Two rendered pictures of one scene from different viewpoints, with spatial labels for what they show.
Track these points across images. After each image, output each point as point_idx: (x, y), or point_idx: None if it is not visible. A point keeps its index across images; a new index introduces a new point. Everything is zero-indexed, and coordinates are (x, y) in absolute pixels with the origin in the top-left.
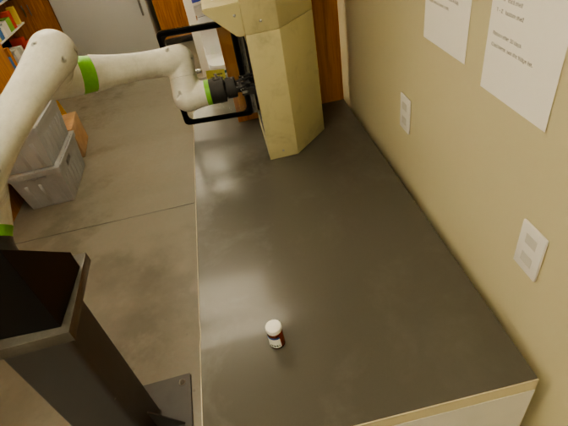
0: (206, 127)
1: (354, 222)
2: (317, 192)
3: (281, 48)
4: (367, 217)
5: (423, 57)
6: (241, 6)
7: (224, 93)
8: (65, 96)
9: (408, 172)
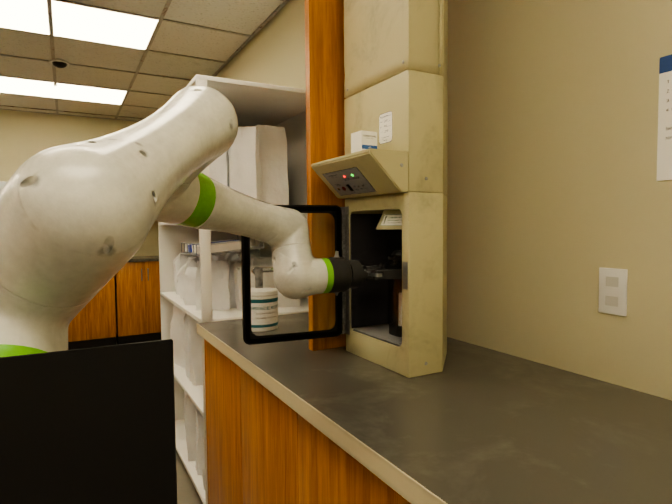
0: (265, 355)
1: (635, 426)
2: (527, 402)
3: (441, 217)
4: (643, 420)
5: (658, 204)
6: (410, 156)
7: (350, 275)
8: (164, 210)
9: (625, 375)
